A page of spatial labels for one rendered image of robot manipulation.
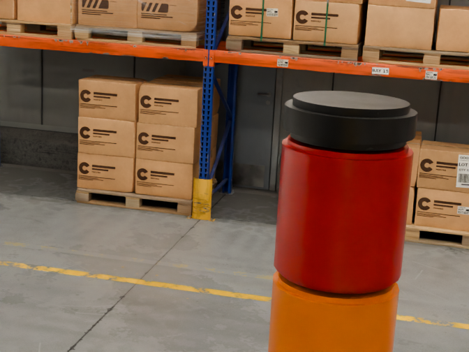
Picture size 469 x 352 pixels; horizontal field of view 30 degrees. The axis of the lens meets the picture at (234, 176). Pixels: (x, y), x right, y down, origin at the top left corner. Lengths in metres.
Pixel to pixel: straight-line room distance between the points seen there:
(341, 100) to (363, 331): 0.09
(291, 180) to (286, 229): 0.02
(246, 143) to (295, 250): 9.17
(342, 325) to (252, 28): 7.77
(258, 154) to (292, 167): 9.17
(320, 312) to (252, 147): 9.17
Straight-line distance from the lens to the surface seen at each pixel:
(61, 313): 6.17
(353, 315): 0.33
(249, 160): 9.53
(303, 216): 0.32
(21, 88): 10.36
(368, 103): 0.33
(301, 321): 0.33
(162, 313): 6.17
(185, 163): 8.40
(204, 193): 8.26
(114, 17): 8.37
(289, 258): 0.33
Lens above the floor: 2.39
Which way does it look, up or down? 14 degrees down
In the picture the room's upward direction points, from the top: 3 degrees clockwise
